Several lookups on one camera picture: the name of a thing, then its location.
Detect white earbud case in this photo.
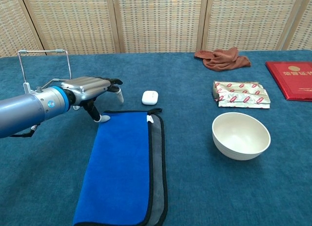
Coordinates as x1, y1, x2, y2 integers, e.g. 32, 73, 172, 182
141, 90, 159, 106

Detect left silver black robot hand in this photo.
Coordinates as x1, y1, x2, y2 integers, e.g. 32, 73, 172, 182
60, 76, 124, 123

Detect grey and blue cloth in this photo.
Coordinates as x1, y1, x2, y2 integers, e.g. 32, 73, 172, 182
72, 107, 169, 226

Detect cream white bowl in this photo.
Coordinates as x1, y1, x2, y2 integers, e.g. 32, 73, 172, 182
211, 112, 272, 161

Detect crumpled brown cloth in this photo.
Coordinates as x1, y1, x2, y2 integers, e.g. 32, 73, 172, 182
194, 47, 252, 72

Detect woven bamboo folding screen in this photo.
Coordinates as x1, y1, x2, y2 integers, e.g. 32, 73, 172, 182
0, 0, 312, 58

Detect silver packet with red print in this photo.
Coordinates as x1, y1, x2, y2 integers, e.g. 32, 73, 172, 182
212, 81, 271, 109

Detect blue carpet table cover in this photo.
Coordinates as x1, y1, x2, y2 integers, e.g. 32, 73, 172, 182
0, 49, 312, 226

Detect red certificate book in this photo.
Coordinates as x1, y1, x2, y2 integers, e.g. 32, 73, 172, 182
265, 61, 312, 102

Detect metal wire rack white clips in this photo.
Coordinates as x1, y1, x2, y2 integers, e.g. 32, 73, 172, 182
18, 49, 81, 111

